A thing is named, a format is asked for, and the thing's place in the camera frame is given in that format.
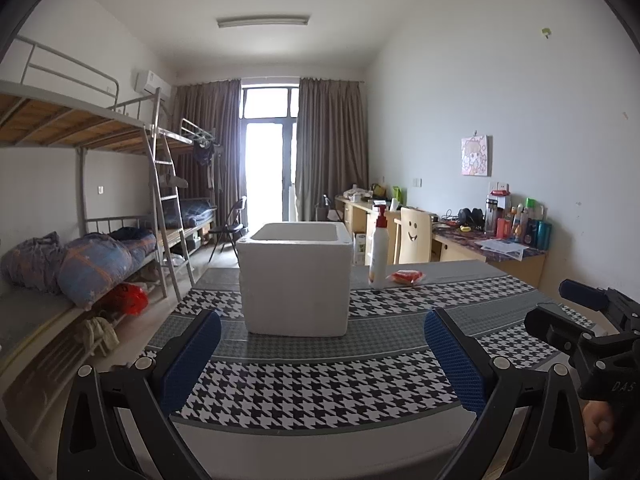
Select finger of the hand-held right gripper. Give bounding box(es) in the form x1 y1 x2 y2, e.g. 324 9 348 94
524 304 637 367
558 279 616 313

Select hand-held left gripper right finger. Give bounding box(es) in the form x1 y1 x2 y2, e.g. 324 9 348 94
424 307 590 480

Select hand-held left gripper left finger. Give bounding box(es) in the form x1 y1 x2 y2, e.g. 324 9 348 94
57 308 222 480

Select white foam box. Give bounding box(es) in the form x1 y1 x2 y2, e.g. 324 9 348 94
236 221 351 337

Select person's right hand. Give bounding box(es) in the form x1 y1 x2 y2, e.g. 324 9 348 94
581 400 615 457

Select red plastic bag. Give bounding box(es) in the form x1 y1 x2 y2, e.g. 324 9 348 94
111 282 149 316

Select group of toiletry bottles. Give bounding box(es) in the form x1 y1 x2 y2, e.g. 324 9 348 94
484 184 553 250

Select printed papers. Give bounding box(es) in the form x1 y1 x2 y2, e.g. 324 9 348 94
474 237 531 261

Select beige cloth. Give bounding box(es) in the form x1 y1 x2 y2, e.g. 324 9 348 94
82 316 121 358

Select red snack packet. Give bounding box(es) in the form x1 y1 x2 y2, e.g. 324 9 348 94
387 269 425 286

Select long wooden desk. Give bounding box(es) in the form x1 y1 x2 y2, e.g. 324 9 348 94
335 195 547 291

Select houndstooth tablecloth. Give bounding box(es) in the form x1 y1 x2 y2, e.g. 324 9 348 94
142 260 601 431

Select blue plaid bedding bundle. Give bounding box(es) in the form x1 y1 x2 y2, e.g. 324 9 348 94
57 227 157 309

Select black folding chair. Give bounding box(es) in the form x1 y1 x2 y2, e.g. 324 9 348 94
207 196 248 261

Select white pump bottle red cap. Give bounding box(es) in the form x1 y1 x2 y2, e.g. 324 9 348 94
368 204 390 290

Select wooden chair with smiley face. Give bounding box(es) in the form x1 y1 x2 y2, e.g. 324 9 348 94
395 206 433 265

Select folded dark blue bedding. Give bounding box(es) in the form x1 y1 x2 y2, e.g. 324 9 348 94
179 197 218 228

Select purple crumpled quilt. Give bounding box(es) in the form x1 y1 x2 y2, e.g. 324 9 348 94
0 232 66 293

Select hanging dark clothes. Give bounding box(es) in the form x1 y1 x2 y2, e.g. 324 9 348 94
192 142 221 167

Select brown curtain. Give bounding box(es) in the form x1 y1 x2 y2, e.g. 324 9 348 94
172 79 243 226
295 77 370 221

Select balcony glass door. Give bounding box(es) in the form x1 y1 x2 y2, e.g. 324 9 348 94
241 85 301 223

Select metal bunk bed with ladder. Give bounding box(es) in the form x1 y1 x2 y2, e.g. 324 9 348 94
0 35 197 391

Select white air conditioner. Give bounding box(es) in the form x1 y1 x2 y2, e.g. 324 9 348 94
136 70 173 98

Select ceiling tube light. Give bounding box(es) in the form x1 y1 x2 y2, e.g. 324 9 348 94
216 15 310 29

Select pink cartoon wall picture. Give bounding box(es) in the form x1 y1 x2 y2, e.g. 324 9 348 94
461 135 493 178

